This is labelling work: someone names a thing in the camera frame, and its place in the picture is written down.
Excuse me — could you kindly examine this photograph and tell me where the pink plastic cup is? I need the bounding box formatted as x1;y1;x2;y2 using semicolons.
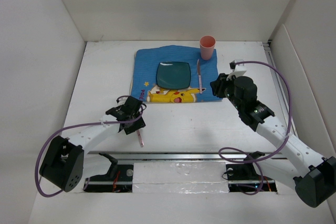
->
199;35;216;60

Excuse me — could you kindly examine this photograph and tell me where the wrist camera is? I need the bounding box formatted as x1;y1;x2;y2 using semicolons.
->
227;59;247;80
117;97;126;104

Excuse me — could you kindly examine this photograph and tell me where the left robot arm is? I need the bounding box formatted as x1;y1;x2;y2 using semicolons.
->
34;95;146;198

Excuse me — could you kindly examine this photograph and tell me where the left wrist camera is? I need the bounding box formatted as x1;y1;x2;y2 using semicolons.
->
117;97;126;104

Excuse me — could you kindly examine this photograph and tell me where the pink handled fork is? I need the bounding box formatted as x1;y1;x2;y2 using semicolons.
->
136;130;144;148

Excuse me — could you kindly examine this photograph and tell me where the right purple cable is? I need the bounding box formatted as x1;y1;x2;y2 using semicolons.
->
218;60;292;195

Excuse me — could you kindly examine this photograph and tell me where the dark green square plate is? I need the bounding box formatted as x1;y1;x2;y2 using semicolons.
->
156;61;191;90

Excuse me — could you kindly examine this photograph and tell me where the blue Pikachu placemat cloth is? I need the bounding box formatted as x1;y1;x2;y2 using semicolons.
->
130;45;219;103

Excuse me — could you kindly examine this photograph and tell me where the aluminium rail frame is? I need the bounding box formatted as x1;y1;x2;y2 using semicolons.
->
83;40;300;186

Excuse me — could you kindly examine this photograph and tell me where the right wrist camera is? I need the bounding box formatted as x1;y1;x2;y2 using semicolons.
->
227;59;247;80

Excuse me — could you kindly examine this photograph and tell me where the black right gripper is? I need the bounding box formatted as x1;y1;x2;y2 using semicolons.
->
209;72;244;111

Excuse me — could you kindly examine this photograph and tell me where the pink handled knife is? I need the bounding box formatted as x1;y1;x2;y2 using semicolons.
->
196;59;203;94

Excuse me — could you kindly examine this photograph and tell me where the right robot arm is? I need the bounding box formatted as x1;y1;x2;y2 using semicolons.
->
210;73;335;208

